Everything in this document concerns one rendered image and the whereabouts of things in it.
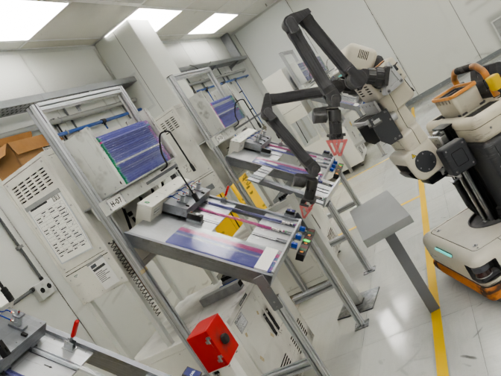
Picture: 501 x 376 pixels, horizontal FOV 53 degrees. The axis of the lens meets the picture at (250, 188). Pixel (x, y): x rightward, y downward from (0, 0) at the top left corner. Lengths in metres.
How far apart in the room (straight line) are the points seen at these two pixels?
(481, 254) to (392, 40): 7.76
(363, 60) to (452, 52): 7.60
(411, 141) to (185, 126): 1.78
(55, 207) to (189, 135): 1.46
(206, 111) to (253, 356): 1.93
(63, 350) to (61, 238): 0.99
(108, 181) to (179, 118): 1.37
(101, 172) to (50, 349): 1.04
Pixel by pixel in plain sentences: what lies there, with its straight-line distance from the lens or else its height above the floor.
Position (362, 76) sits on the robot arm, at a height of 1.23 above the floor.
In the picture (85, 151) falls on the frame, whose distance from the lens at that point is 2.50.
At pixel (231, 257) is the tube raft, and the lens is 2.29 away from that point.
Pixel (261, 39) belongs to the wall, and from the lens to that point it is 10.35.
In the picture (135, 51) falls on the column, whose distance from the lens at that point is 5.97.
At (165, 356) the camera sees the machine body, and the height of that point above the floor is 0.58.
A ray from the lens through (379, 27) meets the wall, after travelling 10.01.
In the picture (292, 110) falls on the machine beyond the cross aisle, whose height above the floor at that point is 1.16.
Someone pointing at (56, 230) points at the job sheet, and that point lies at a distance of 2.60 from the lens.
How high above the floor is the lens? 1.32
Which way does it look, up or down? 6 degrees down
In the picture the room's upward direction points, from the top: 32 degrees counter-clockwise
